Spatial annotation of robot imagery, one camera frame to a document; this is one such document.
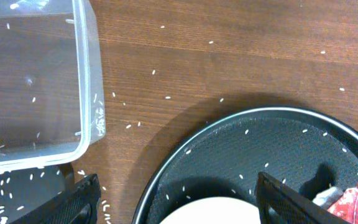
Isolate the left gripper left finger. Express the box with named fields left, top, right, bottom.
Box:
left=13, top=174, right=101, bottom=224

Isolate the black rectangular tray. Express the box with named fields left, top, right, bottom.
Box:
left=0, top=163, right=74, bottom=223

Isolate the clear plastic bin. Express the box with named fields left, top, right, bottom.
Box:
left=0, top=0, right=106, bottom=172

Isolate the crumpled white napkin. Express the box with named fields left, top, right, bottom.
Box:
left=312, top=186, right=344, bottom=210

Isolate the grey plate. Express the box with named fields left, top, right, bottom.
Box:
left=160, top=197, right=261, bottom=224

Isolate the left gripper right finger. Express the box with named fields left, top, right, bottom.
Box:
left=255, top=172, right=347, bottom=224

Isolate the round black tray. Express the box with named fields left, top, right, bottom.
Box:
left=132, top=107, right=358, bottom=223

